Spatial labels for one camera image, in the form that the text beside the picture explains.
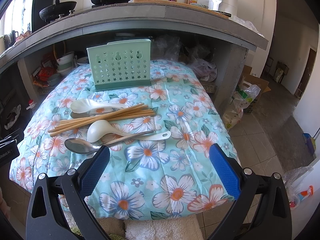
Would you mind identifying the metal spoon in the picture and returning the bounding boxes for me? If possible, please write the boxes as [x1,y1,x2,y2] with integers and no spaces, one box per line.
[64,129,155,155]

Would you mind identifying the wooden chopstick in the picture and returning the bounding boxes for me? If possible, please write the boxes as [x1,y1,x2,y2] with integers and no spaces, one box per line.
[49,112,156,138]
[47,103,148,133]

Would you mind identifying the white rice paddle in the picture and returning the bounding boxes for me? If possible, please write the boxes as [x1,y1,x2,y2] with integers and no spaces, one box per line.
[70,99,128,114]

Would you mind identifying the white ladle spoon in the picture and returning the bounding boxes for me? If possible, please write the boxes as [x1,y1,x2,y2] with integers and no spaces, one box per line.
[87,120,171,143]

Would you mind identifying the concrete kitchen counter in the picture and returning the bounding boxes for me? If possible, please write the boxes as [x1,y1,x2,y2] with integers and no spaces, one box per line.
[1,3,268,72]

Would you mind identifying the cooking oil bottle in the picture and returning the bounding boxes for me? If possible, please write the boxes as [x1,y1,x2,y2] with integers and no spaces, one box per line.
[26,99,36,110]

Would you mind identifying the stack of white bowls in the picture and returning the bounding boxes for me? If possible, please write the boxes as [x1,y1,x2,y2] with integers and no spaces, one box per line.
[57,51,75,76]

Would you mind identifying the floral quilted tablecloth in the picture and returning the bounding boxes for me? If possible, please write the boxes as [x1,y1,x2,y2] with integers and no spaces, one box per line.
[9,60,237,220]

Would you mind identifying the white plastic bag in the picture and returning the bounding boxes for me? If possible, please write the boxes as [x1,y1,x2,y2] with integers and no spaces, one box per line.
[222,85,250,131]

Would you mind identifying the cardboard box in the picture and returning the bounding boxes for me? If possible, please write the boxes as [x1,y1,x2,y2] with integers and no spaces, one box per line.
[238,65,271,114]

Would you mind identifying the green plastic utensil holder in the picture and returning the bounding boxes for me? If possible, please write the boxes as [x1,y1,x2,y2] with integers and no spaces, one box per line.
[87,39,151,91]

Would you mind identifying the black wok pan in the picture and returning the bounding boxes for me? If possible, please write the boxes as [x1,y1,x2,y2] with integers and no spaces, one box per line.
[39,0,77,23]

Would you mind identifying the black splash guard panel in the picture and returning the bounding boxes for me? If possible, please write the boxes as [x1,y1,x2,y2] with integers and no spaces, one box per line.
[31,0,53,33]

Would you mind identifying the wooden cutting board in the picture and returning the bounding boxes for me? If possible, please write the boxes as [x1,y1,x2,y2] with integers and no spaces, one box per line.
[133,0,229,19]

